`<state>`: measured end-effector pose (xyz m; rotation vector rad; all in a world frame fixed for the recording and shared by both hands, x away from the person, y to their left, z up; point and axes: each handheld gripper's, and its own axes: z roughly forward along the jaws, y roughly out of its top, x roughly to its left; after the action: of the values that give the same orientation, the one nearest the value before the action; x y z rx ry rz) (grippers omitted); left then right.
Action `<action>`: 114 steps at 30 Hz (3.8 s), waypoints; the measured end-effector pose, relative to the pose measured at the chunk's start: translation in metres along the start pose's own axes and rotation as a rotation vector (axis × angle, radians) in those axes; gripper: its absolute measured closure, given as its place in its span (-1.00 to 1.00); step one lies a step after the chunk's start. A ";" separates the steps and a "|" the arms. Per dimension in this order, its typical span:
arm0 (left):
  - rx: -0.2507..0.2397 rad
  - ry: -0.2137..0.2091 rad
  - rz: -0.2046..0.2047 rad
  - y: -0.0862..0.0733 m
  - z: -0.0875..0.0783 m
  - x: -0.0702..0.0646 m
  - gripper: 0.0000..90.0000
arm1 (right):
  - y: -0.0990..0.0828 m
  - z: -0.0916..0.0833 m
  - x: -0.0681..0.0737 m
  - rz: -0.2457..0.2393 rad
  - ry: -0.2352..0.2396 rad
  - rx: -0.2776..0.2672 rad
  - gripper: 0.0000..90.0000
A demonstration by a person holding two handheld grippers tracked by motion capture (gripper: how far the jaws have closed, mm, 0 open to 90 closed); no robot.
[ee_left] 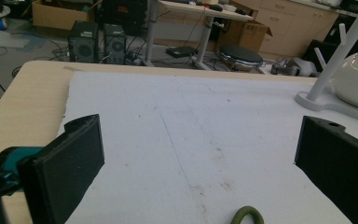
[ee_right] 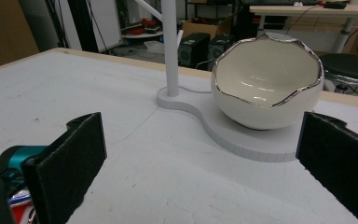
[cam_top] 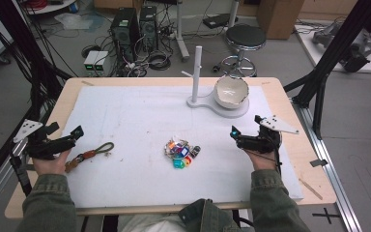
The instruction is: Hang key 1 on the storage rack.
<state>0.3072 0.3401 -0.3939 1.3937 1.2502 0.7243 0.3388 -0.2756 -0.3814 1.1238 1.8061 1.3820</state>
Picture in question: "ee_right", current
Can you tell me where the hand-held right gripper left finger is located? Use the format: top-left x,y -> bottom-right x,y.
21,111 -> 108,224

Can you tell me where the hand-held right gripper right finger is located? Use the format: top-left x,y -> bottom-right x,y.
295,111 -> 358,224

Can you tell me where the white stand with pole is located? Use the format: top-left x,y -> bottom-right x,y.
156,0 -> 306,163

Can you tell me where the black round stool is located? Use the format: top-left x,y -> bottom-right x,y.
318,52 -> 358,89

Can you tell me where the white egg-shaped bowl silver rim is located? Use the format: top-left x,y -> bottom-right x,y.
210,32 -> 325,131

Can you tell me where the white desk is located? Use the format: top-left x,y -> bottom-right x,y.
249,2 -> 358,54

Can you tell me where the large brown cardboard box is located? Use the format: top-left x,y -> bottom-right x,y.
0,0 -> 41,73

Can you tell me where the white panel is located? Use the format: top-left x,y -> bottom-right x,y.
58,0 -> 123,53

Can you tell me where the black speaker box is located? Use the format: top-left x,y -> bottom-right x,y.
207,34 -> 237,63
177,32 -> 212,70

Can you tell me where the small cardboard box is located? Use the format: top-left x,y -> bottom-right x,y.
181,19 -> 232,41

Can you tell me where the white cable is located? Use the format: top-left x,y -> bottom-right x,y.
178,85 -> 213,94

